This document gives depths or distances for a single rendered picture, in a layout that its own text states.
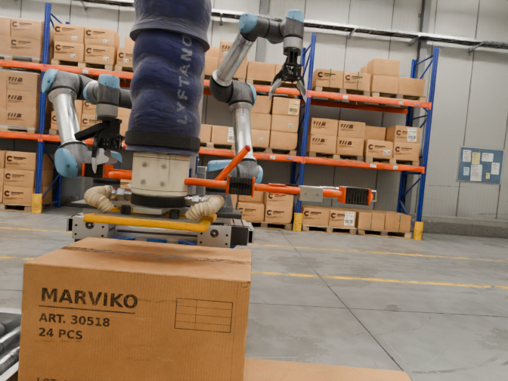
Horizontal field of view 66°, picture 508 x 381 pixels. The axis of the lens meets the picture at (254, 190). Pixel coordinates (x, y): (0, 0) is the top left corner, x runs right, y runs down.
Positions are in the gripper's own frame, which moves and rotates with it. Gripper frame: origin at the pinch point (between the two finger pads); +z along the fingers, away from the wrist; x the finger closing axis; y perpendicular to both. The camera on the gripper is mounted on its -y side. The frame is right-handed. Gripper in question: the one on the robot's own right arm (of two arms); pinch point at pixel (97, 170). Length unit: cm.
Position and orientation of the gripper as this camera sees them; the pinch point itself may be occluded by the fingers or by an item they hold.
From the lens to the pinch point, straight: 159.3
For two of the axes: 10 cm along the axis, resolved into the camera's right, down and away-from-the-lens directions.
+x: 0.0, -0.5, 10.0
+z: -0.8, 10.0, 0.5
